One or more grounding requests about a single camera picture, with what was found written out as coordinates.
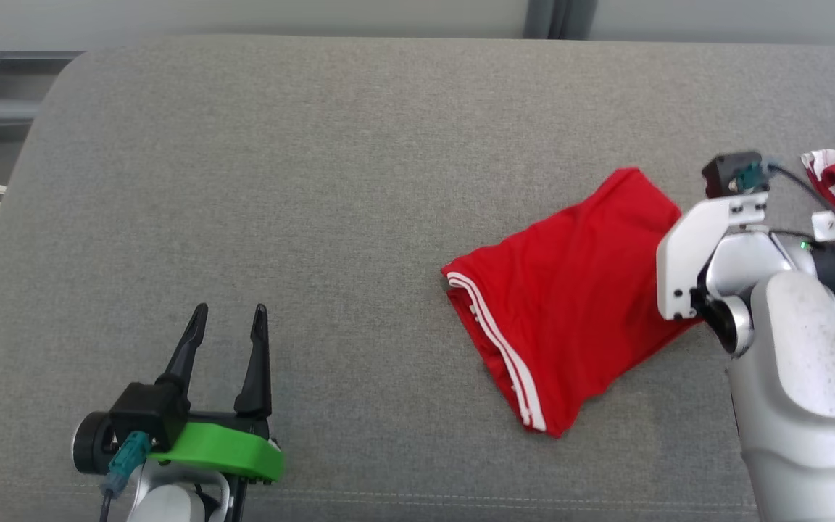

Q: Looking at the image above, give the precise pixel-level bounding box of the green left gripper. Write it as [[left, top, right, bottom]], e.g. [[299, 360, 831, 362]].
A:
[[146, 303, 286, 485]]

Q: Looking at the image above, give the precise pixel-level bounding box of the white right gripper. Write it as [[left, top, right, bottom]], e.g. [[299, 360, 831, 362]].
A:
[[655, 192, 770, 321]]

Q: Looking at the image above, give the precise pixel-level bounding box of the red white basketball jersey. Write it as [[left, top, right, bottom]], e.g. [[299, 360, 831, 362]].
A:
[[441, 167, 705, 439]]

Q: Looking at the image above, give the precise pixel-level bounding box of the grey fabric sofa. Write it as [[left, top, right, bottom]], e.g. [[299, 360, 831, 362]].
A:
[[0, 35, 835, 522]]

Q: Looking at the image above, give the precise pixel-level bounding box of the black right cable teal connector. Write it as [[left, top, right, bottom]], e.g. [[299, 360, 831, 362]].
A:
[[740, 159, 835, 298]]

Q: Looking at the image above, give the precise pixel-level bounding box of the black cable teal connector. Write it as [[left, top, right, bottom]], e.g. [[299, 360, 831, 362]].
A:
[[740, 159, 835, 298], [99, 431, 151, 522]]

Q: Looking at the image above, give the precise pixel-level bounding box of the black left cable teal connector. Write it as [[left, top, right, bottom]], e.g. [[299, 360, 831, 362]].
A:
[[99, 431, 151, 522]]

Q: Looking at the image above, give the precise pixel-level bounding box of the grey double aluminium wall post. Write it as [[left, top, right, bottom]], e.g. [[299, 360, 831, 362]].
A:
[[523, 0, 598, 41]]

